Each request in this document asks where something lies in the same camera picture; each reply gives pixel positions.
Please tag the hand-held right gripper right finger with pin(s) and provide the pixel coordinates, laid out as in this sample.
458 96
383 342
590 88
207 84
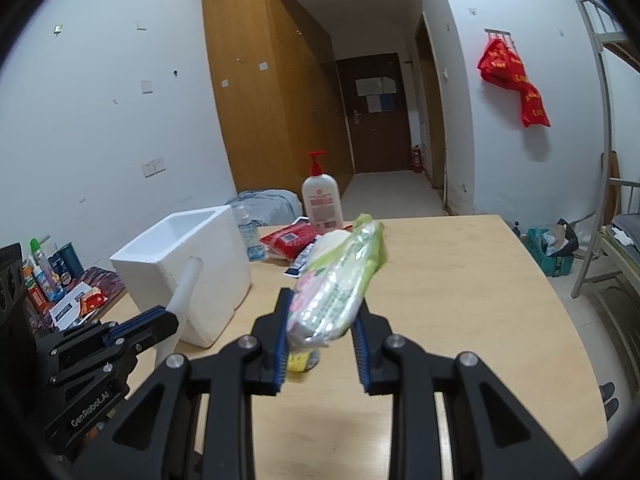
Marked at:
357 355

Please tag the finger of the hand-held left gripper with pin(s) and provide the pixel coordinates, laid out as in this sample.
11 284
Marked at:
155 332
145 316

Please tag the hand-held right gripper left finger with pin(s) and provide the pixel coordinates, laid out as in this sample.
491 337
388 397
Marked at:
281 355

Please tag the yellow foam net sleeve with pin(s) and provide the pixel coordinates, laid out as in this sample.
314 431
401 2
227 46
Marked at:
300 361

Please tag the white foam tube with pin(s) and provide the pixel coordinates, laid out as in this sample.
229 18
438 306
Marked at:
182 295

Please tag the green wet wipes pack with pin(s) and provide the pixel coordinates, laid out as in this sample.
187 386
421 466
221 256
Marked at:
335 285

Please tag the white foam box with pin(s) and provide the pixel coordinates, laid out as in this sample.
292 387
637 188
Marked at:
220 280

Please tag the dark red patterned cloth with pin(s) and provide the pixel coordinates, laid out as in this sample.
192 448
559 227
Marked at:
107 280

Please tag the small red yellow packet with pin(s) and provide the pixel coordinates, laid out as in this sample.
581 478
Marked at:
93 301

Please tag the white black label card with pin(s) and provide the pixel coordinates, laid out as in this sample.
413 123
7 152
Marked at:
70 307

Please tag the dark teal can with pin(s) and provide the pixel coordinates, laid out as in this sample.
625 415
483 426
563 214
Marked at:
71 260

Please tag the white blue foil packet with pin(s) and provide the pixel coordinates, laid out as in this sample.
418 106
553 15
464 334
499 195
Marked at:
299 262

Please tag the blue pack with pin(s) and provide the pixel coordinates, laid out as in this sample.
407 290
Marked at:
56 266

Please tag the orange red bottle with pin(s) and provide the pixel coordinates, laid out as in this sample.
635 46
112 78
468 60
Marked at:
34 287

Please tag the green cap spray can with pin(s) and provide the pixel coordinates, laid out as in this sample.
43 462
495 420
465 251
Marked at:
45 272

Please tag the large red snack packet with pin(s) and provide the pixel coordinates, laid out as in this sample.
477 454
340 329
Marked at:
287 240

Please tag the clear water bottle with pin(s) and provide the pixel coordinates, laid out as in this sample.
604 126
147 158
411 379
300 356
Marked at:
248 237

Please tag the grey blue cloth bundle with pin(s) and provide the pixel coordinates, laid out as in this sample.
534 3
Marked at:
272 202

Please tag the white lotion pump bottle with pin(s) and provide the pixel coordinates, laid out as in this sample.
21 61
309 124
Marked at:
322 200

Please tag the red fire extinguisher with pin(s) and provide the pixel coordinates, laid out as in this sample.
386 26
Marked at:
417 158

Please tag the green storage crate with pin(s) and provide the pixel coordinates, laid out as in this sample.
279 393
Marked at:
547 260

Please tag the dark brown door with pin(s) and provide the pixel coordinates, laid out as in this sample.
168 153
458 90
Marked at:
380 135

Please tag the black bag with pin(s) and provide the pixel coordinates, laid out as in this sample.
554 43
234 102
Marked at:
570 235

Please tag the light wooden side door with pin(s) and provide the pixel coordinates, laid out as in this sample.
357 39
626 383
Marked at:
432 120

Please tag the blue white door notice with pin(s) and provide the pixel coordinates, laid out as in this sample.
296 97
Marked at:
381 103

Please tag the wooden wardrobe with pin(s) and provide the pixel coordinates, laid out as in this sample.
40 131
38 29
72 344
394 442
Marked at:
255 85

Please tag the black shoe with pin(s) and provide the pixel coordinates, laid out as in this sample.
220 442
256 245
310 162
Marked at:
610 397

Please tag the grey bedding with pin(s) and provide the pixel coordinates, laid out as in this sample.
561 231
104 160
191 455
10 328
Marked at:
627 227

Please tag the red plastic bag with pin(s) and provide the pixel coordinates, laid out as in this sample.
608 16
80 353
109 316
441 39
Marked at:
500 62
535 107

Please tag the brown wooden board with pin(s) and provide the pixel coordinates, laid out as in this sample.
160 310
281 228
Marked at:
611 180

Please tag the white wall socket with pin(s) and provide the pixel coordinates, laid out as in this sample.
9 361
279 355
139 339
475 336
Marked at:
159 164
148 169

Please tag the metal bunk bed frame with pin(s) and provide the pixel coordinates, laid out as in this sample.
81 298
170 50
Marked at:
607 110

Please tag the metal wall hook rack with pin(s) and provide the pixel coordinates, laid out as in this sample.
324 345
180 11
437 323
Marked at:
497 33

